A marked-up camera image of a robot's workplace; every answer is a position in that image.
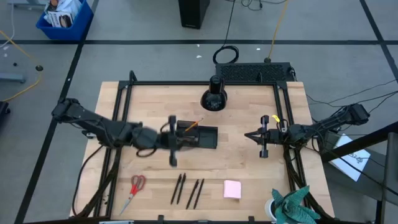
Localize blue plastic bin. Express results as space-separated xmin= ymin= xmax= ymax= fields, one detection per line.
xmin=35 ymin=0 xmax=95 ymax=42

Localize white crumpled paper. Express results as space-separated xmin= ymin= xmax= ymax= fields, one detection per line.
xmin=55 ymin=0 xmax=82 ymax=16

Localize white printed carton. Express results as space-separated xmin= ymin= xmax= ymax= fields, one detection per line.
xmin=48 ymin=11 xmax=75 ymax=29

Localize white round container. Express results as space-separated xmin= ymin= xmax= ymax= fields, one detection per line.
xmin=264 ymin=198 xmax=278 ymax=222

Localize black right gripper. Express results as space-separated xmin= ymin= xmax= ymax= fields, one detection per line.
xmin=244 ymin=114 xmax=289 ymax=159

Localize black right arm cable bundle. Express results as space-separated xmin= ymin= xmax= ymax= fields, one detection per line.
xmin=281 ymin=144 xmax=332 ymax=220

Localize black coiled floor cable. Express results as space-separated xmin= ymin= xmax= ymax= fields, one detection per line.
xmin=212 ymin=0 xmax=240 ymax=65

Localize grey metal table foot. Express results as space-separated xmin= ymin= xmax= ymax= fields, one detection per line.
xmin=0 ymin=72 xmax=27 ymax=84

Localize white paper sheet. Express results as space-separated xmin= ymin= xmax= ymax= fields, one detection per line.
xmin=328 ymin=133 xmax=372 ymax=182

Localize thin black floor cable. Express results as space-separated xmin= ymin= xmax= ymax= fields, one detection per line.
xmin=306 ymin=79 xmax=398 ymax=106

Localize grey metal stand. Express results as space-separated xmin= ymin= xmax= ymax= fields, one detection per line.
xmin=323 ymin=132 xmax=398 ymax=224

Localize yellow floor cable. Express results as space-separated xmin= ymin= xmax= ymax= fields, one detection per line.
xmin=0 ymin=29 xmax=44 ymax=103

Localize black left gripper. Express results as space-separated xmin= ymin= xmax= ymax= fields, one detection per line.
xmin=132 ymin=115 xmax=200 ymax=167

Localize red handled scissors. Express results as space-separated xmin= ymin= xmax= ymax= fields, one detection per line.
xmin=119 ymin=174 xmax=147 ymax=216

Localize black mesh desk organizer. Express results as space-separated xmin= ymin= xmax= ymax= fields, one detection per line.
xmin=175 ymin=120 xmax=219 ymax=149

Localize black computer tower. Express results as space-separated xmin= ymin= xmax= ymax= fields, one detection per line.
xmin=177 ymin=0 xmax=211 ymax=30

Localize black chair wheel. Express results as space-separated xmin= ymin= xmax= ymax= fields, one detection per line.
xmin=0 ymin=101 xmax=11 ymax=128

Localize orange pencil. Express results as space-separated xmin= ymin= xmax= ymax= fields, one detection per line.
xmin=184 ymin=117 xmax=205 ymax=133

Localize black left arm cable bundle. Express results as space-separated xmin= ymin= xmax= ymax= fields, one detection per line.
xmin=72 ymin=144 xmax=124 ymax=218

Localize yellow hanging cable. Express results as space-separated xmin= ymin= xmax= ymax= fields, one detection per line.
xmin=267 ymin=0 xmax=290 ymax=63

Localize black metal table frame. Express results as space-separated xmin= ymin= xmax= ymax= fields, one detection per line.
xmin=105 ymin=70 xmax=312 ymax=224

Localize pink sticky note pad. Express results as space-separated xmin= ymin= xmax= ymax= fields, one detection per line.
xmin=223 ymin=179 xmax=243 ymax=200

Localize black click pen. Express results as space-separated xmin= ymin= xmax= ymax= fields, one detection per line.
xmin=176 ymin=172 xmax=187 ymax=205
xmin=193 ymin=178 xmax=205 ymax=210
xmin=185 ymin=179 xmax=200 ymax=210
xmin=170 ymin=173 xmax=183 ymax=205

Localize black metal beam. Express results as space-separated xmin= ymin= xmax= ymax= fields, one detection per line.
xmin=320 ymin=120 xmax=398 ymax=162

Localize black desk lamp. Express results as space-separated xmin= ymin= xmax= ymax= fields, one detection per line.
xmin=200 ymin=75 xmax=229 ymax=112

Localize green cloth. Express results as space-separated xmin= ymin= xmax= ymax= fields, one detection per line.
xmin=271 ymin=185 xmax=322 ymax=224

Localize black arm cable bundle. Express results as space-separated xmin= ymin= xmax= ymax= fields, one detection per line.
xmin=72 ymin=144 xmax=124 ymax=218
xmin=281 ymin=144 xmax=332 ymax=220

